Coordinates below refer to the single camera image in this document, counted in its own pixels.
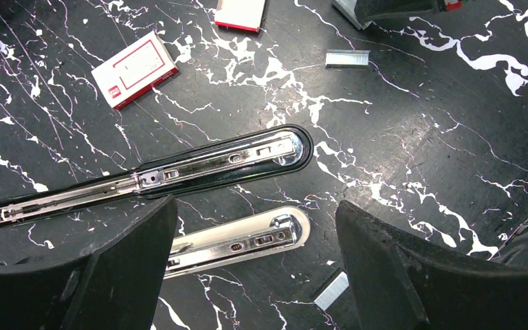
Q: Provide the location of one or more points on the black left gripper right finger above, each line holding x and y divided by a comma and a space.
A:
401, 281

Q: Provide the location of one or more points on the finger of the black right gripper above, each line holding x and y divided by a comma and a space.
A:
371, 10

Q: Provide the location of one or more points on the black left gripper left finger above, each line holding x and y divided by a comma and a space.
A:
111, 284

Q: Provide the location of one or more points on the silver staple strip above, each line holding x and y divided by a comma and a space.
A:
332, 290
341, 58
347, 9

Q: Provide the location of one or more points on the cardboard staple box tray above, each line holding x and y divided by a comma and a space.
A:
240, 14

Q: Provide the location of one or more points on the red white staple box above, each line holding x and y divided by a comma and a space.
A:
134, 71

